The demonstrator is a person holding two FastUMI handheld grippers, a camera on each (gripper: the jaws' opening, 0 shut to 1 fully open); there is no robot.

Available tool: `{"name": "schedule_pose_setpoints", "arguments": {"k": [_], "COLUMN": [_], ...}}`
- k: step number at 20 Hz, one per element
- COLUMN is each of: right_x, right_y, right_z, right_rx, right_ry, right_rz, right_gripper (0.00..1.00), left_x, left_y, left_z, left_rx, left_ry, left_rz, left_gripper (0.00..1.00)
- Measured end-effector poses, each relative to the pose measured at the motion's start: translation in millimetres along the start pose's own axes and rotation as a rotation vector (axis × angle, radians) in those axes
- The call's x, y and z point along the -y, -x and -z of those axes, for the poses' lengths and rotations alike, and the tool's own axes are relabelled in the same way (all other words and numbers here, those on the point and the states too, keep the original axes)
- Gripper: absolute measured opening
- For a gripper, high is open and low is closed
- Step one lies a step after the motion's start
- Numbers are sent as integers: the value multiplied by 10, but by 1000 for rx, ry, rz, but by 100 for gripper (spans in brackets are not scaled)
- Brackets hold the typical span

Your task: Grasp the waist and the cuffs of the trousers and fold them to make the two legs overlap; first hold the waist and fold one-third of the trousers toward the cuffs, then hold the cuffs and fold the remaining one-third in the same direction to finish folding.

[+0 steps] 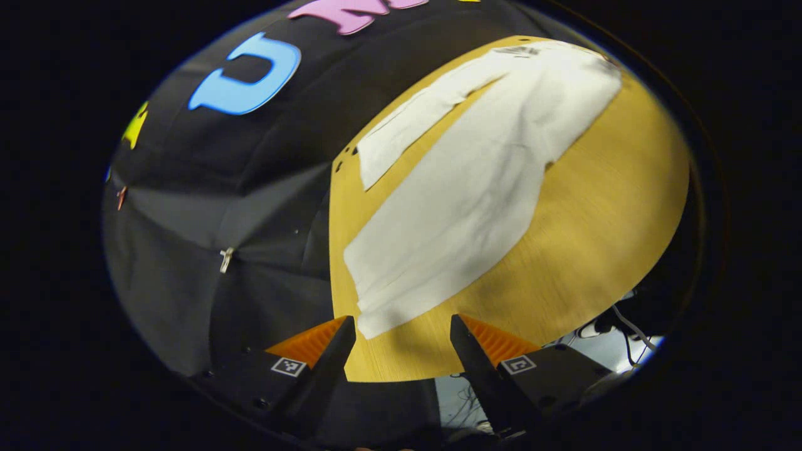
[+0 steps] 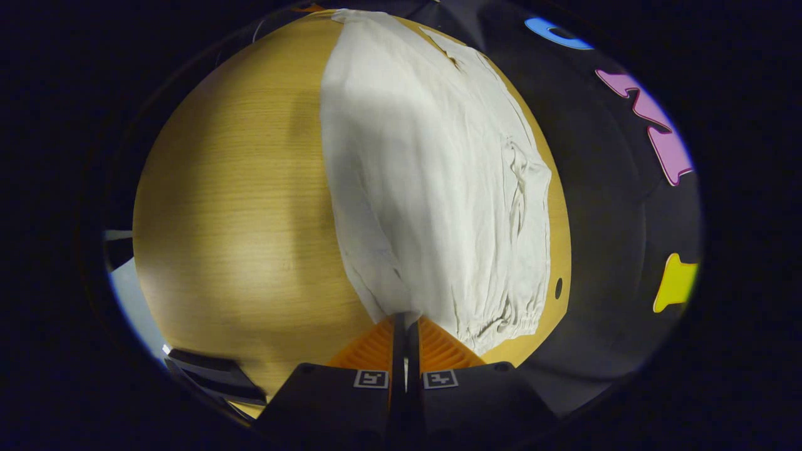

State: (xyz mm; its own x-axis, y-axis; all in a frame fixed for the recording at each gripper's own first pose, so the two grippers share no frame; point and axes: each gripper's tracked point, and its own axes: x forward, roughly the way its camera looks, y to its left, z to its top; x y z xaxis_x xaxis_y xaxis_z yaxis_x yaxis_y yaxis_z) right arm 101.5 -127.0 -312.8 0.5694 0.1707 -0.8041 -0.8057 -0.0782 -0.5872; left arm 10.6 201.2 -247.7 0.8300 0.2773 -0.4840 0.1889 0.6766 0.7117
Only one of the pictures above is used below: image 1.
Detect black backdrop cloth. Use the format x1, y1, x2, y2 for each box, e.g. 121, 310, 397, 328
103, 0, 552, 378

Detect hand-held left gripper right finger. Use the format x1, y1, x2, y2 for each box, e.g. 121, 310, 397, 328
449, 314, 619, 437

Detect white cable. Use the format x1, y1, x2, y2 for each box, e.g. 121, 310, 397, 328
611, 305, 657, 353

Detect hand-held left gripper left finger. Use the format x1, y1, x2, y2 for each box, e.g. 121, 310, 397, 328
193, 316, 357, 434

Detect white jeans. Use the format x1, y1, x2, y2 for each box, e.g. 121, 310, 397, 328
343, 41, 624, 340

